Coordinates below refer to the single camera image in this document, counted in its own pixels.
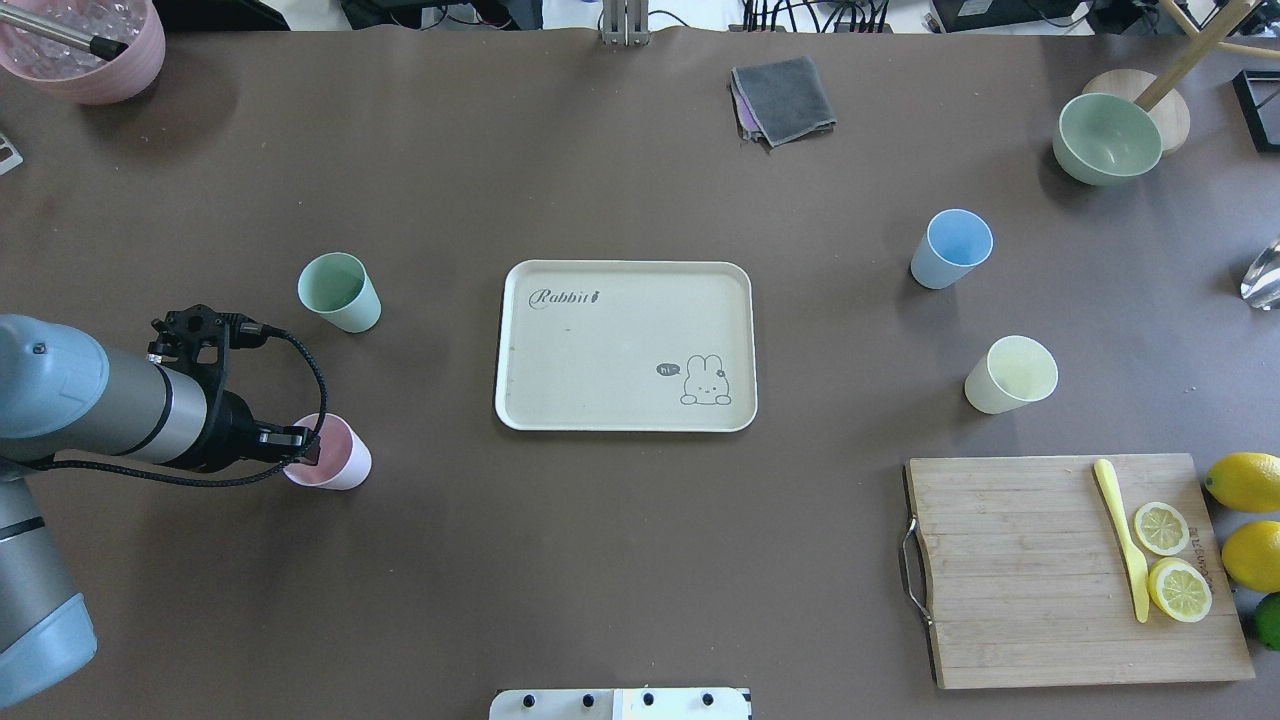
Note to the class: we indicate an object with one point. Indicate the pink cup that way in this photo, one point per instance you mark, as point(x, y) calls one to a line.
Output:
point(344, 461)

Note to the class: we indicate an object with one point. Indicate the green cup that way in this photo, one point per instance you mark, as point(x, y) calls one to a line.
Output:
point(337, 287)

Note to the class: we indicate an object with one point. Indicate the blue cup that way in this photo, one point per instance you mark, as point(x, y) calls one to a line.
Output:
point(955, 242)

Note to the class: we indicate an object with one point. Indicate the pale yellow cup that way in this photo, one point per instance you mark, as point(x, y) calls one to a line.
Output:
point(1015, 371)

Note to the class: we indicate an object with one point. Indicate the cream rabbit tray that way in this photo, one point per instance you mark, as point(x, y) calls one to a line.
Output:
point(651, 346)

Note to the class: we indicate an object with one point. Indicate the white pillar base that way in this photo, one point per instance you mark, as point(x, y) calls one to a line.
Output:
point(623, 703)

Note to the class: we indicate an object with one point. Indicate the pink bowl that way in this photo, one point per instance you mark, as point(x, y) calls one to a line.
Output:
point(90, 52)

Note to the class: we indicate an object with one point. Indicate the grey folded cloth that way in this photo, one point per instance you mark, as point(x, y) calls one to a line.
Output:
point(779, 102)

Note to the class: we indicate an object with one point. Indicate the wooden cutting board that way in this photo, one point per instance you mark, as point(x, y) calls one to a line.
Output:
point(1025, 585)

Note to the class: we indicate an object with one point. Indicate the yellow plastic knife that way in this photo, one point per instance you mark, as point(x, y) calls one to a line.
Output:
point(1135, 563)

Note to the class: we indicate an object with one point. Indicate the green bowl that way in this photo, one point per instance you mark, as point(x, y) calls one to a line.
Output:
point(1103, 139)

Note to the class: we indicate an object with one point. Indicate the lemon half by knife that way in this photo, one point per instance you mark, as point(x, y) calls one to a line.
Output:
point(1161, 529)

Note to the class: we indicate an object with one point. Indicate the lemon half near board edge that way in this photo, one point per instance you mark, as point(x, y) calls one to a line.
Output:
point(1179, 590)

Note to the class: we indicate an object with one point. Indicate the wooden cup stand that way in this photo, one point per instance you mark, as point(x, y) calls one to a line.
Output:
point(1157, 94)

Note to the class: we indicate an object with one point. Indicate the whole yellow lemon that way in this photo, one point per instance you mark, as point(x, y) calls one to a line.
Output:
point(1250, 556)
point(1245, 482)

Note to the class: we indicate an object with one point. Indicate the metal scoop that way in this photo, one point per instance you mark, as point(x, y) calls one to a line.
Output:
point(1260, 283)

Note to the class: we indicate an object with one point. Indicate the green lime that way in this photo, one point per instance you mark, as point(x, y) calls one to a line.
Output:
point(1266, 621)

